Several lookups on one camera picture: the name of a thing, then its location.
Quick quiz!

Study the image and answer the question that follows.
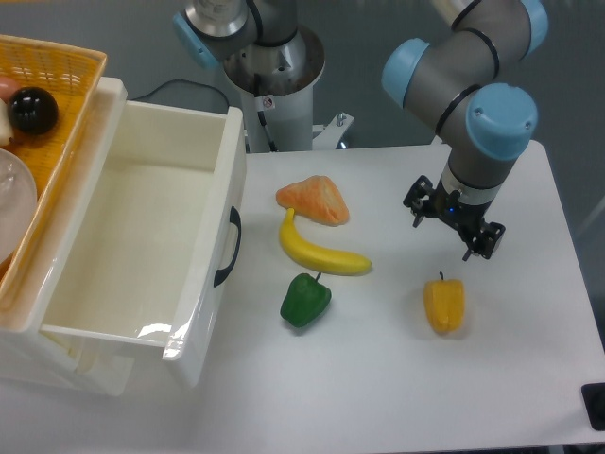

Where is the black device at table edge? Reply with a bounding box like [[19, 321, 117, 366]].
[[580, 382, 605, 431]]

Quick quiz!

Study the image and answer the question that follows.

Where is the white open plastic drawer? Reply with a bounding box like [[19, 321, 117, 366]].
[[41, 101, 246, 395]]

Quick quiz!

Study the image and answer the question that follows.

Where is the orange woven basket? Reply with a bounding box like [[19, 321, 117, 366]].
[[1, 35, 107, 310]]

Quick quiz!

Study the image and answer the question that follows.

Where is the black cable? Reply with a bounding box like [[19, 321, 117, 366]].
[[130, 79, 231, 106]]

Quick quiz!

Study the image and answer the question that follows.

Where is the pinkish fruit in basket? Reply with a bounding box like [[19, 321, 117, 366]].
[[0, 76, 21, 103]]

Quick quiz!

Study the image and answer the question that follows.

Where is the yellow banana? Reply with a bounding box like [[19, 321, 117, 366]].
[[279, 208, 372, 276]]

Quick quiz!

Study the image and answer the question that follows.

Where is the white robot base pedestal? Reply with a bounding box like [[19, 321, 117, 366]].
[[223, 26, 354, 153]]

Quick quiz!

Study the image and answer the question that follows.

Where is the yellow bell pepper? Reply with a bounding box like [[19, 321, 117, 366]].
[[423, 271, 466, 334]]

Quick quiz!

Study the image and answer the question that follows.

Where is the black round ball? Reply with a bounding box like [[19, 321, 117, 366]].
[[8, 86, 59, 135]]

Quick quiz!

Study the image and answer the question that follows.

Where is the white drawer cabinet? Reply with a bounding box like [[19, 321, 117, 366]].
[[1, 77, 131, 394]]

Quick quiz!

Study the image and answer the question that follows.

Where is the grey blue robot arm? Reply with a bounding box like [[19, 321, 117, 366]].
[[173, 1, 548, 258]]

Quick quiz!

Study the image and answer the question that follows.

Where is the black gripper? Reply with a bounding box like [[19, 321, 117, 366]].
[[403, 174, 506, 261]]

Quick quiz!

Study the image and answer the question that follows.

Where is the green bell pepper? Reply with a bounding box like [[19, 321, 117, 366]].
[[280, 272, 332, 328]]

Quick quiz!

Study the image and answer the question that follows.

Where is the clear plastic bowl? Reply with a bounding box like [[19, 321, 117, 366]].
[[1, 149, 38, 263]]

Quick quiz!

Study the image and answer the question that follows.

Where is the orange triangular bread slice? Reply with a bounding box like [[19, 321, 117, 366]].
[[275, 175, 350, 226]]

